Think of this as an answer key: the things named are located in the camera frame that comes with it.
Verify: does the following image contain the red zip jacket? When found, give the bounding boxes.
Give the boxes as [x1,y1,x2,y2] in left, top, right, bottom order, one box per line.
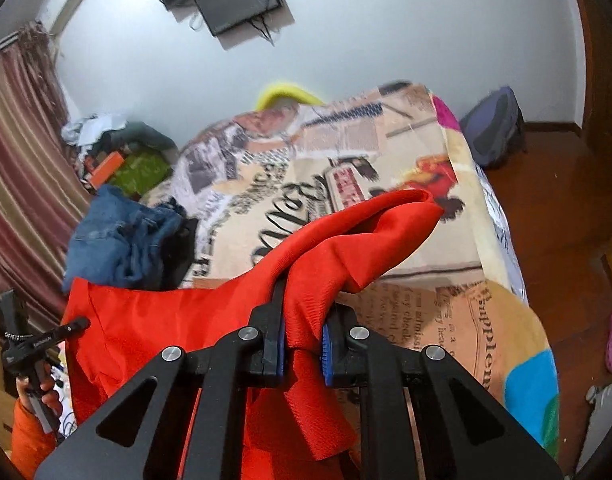
[61,190,444,480]

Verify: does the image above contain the green cardboard box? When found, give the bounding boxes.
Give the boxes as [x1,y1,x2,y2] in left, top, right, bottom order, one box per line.
[108,152,176,200]

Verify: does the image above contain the grey backpack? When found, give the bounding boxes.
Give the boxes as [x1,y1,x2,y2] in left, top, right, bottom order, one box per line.
[458,86,528,171]

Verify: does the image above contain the orange box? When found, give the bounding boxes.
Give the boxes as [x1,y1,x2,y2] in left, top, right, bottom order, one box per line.
[87,152,126,187]

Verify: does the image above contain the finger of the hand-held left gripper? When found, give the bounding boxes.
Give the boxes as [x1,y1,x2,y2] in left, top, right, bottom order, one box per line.
[0,287,26,335]
[32,316,93,350]

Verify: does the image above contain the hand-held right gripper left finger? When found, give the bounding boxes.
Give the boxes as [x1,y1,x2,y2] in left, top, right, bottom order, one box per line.
[33,276,289,480]

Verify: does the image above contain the striped red curtain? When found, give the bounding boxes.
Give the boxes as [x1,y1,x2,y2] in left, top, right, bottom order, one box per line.
[0,21,96,343]

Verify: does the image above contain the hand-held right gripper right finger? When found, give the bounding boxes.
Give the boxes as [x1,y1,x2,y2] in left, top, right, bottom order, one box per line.
[321,306,564,480]

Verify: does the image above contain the person's left hand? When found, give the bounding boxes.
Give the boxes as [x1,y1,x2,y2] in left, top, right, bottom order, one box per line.
[15,364,64,425]

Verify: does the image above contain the black cloth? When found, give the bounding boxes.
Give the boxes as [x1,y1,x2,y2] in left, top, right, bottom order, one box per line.
[158,212,199,292]

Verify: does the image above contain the pile of clutter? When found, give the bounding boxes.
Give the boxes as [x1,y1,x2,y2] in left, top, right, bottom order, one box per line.
[61,112,181,161]

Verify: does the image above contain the yellow pillow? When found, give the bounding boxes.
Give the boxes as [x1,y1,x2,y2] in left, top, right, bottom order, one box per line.
[255,80,323,112]

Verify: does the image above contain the blue jeans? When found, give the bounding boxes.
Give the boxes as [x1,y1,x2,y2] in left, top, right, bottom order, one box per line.
[62,185,188,295]

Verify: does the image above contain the black cable bundle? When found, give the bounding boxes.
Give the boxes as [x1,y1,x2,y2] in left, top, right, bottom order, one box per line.
[250,15,278,47]

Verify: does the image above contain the person's left forearm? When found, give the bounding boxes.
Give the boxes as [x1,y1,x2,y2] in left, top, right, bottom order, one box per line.
[8,399,61,477]

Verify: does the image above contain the printed blanket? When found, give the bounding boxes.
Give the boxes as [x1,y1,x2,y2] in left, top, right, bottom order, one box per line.
[171,82,561,458]

